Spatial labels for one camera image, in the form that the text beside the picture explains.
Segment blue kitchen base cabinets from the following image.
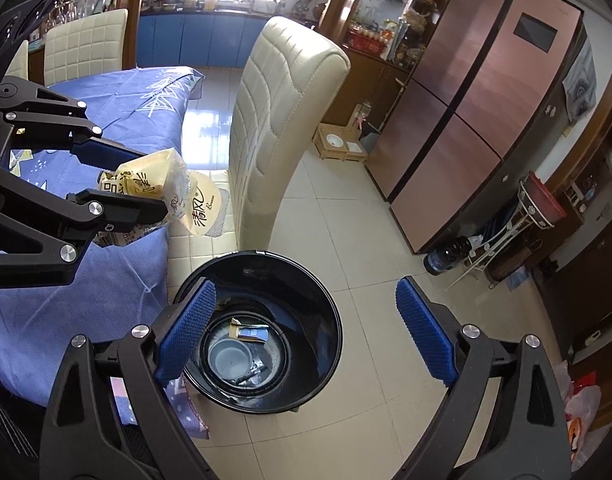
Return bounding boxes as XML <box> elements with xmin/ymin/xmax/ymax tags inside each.
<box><xmin>136</xmin><ymin>10</ymin><xmax>271</xmax><ymax>68</ymax></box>

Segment small paper wrapper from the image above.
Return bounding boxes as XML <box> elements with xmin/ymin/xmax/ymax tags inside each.
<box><xmin>230</xmin><ymin>317</ymin><xmax>271</xmax><ymax>345</ymax></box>

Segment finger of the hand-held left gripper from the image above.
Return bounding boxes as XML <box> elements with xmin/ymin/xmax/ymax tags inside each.
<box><xmin>0</xmin><ymin>160</ymin><xmax>167</xmax><ymax>288</ymax></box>
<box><xmin>0</xmin><ymin>75</ymin><xmax>149</xmax><ymax>173</ymax></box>

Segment black round trash bin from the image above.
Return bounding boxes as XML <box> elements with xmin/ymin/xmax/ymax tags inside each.
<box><xmin>173</xmin><ymin>250</ymin><xmax>344</xmax><ymax>415</ymax></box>

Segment white plastic bag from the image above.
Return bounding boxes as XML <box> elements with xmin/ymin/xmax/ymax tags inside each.
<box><xmin>561</xmin><ymin>360</ymin><xmax>604</xmax><ymax>471</ymax></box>

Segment copper four-door refrigerator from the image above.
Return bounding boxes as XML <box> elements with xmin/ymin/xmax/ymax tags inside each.
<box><xmin>365</xmin><ymin>0</ymin><xmax>587</xmax><ymax>256</ymax></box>

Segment dark wooden sideboard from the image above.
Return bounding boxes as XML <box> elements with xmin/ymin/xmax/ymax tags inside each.
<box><xmin>531</xmin><ymin>105</ymin><xmax>612</xmax><ymax>426</ymax></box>

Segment grey wall hanging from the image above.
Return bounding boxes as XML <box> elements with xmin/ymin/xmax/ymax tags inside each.
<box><xmin>561</xmin><ymin>40</ymin><xmax>600</xmax><ymax>123</ymax></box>

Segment row of hanging wine glasses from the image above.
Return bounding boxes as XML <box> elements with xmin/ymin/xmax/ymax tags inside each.
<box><xmin>48</xmin><ymin>0</ymin><xmax>89</xmax><ymax>28</ymax></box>

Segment pet water bottle dispenser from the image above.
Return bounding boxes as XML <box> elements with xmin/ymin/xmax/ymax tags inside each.
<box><xmin>353</xmin><ymin>102</ymin><xmax>375</xmax><ymax>133</ymax></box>

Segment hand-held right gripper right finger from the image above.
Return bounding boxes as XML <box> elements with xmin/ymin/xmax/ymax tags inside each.
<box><xmin>395</xmin><ymin>276</ymin><xmax>573</xmax><ymax>480</ymax></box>

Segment red plastic bag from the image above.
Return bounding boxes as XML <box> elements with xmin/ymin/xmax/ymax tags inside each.
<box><xmin>571</xmin><ymin>371</ymin><xmax>598</xmax><ymax>396</ymax></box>

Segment blue printed tablecloth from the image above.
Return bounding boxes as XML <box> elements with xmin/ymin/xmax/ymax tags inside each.
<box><xmin>0</xmin><ymin>65</ymin><xmax>211</xmax><ymax>441</ymax></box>

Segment clear plastic bowl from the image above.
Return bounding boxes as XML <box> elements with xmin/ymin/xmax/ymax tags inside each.
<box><xmin>208</xmin><ymin>337</ymin><xmax>255</xmax><ymax>382</ymax></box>

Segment white wire rack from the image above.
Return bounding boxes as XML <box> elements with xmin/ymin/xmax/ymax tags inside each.
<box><xmin>446</xmin><ymin>172</ymin><xmax>552</xmax><ymax>291</ymax></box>

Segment wooden display cabinet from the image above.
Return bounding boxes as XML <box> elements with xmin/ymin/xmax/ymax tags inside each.
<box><xmin>318</xmin><ymin>0</ymin><xmax>467</xmax><ymax>133</ymax></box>

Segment dark blue water bottle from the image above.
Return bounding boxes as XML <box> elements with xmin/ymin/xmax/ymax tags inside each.
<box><xmin>423</xmin><ymin>237</ymin><xmax>474</xmax><ymax>276</ymax></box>

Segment yellow tissue packet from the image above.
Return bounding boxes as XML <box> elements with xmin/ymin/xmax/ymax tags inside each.
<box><xmin>96</xmin><ymin>147</ymin><xmax>223</xmax><ymax>249</ymax></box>

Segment red plastic basin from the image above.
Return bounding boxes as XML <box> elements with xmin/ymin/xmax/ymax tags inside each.
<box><xmin>528</xmin><ymin>172</ymin><xmax>568</xmax><ymax>229</ymax></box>

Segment wooden pet feeder stand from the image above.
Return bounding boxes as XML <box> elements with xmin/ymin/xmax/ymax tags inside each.
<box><xmin>313</xmin><ymin>122</ymin><xmax>369</xmax><ymax>163</ymax></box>

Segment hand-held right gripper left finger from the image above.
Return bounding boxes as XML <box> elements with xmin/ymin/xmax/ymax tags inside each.
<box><xmin>38</xmin><ymin>277</ymin><xmax>217</xmax><ymax>480</ymax></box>

